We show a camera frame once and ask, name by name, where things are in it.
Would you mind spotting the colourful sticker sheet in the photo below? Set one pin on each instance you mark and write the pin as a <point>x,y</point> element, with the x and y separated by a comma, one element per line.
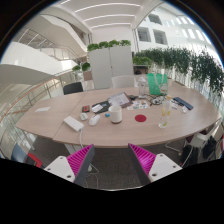
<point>138,104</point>

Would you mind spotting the red and blue chair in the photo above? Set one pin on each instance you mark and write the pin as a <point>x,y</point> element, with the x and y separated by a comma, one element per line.
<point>19,155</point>

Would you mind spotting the small white round device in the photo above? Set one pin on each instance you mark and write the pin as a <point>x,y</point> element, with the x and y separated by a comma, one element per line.
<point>83,116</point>

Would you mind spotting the clear glass jar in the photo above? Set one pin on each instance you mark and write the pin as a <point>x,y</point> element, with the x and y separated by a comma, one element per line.
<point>141,85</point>

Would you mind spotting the green bag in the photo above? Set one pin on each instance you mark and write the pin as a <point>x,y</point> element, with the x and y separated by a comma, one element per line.
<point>158,83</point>

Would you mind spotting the black notebook with white card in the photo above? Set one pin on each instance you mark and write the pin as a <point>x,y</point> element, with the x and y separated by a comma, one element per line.
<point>101,107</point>

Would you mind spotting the black office chair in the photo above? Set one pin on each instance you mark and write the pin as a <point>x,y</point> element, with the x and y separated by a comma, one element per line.
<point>73,88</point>

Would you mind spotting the red round coaster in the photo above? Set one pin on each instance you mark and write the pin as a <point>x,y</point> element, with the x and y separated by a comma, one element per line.
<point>140,118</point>

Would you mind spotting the small dark red case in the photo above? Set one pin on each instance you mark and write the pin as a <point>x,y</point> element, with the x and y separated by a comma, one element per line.
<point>86,109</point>

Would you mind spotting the white cabinet with plants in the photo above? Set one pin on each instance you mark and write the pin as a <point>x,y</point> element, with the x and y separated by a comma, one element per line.
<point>111,62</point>

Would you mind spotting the white chair behind table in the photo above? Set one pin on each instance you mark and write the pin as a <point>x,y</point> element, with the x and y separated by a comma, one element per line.
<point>123,81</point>

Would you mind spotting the clear plastic water bottle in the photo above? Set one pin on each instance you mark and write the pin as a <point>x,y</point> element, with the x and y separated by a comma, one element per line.
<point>166,110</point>

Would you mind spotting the white paper sheet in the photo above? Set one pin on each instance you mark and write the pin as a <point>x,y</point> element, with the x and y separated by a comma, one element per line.
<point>43,109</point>

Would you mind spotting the hanging green plant hedge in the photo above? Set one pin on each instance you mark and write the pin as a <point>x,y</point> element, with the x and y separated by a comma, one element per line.
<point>201,66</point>

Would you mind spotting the white ceramic mug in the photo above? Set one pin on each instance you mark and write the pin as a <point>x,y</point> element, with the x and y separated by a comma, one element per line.
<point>115,114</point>

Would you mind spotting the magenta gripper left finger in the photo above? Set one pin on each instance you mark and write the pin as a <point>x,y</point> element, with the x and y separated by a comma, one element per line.
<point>74,167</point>

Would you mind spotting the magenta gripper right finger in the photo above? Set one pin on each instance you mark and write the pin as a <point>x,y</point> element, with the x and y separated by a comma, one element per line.
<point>150,167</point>

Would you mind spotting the tablet with brown case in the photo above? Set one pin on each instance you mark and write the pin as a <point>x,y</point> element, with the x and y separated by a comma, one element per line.
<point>120,99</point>

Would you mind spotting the white computer mouse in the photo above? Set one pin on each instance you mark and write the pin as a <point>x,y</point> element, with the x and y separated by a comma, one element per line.
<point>94,120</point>

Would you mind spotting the white power adapter box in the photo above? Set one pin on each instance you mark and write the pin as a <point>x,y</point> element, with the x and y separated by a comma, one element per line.
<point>73,123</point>

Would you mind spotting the white chair at right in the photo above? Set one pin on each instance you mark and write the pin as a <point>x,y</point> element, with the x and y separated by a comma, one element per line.
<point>198,140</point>

